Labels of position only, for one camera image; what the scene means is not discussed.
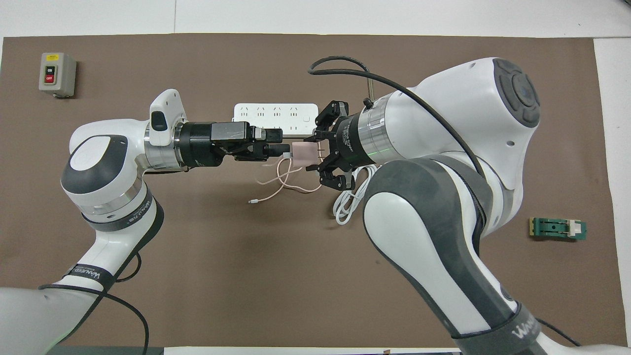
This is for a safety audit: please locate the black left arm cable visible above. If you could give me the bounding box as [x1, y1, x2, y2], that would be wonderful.
[38, 251, 150, 355]

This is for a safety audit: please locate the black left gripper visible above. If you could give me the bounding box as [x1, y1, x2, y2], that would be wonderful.
[175, 121, 292, 167]

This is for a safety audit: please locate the green knife switch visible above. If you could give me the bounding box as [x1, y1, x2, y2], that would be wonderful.
[529, 217, 588, 242]

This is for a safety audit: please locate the brown table mat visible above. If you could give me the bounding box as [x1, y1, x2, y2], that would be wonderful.
[0, 33, 628, 348]

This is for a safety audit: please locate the pink charging cable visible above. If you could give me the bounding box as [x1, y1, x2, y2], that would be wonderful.
[248, 155, 323, 205]

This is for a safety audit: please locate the white power strip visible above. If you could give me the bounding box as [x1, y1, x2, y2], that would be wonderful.
[233, 102, 320, 139]

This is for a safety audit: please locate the pink charger adapter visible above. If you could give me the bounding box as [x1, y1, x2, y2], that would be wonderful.
[291, 142, 326, 167]

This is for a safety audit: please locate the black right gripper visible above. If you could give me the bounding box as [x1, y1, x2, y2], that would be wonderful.
[306, 100, 368, 192]

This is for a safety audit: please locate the grey push button box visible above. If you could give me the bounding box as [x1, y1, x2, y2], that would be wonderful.
[38, 52, 77, 98]

